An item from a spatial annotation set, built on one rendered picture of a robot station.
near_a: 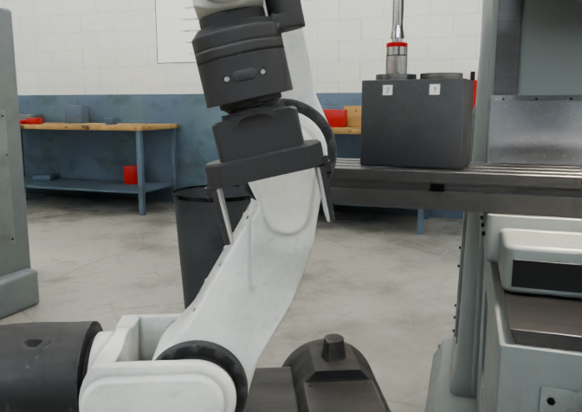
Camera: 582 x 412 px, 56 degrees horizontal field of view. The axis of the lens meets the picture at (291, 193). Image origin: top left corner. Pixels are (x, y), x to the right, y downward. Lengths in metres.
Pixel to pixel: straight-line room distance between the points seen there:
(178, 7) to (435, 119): 5.29
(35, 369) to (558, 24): 1.43
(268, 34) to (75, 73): 6.50
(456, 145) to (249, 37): 0.74
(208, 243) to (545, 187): 1.91
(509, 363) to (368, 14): 4.90
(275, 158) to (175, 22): 5.80
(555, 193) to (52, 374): 0.92
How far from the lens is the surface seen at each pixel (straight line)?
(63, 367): 0.84
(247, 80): 0.52
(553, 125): 1.60
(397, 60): 1.26
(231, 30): 0.52
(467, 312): 1.76
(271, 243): 0.72
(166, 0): 6.40
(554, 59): 1.65
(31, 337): 0.87
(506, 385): 0.95
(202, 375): 0.78
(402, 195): 1.17
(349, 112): 5.06
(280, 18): 0.55
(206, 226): 2.74
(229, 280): 0.77
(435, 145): 1.20
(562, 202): 1.18
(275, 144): 0.54
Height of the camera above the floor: 1.07
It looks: 9 degrees down
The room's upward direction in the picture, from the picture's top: straight up
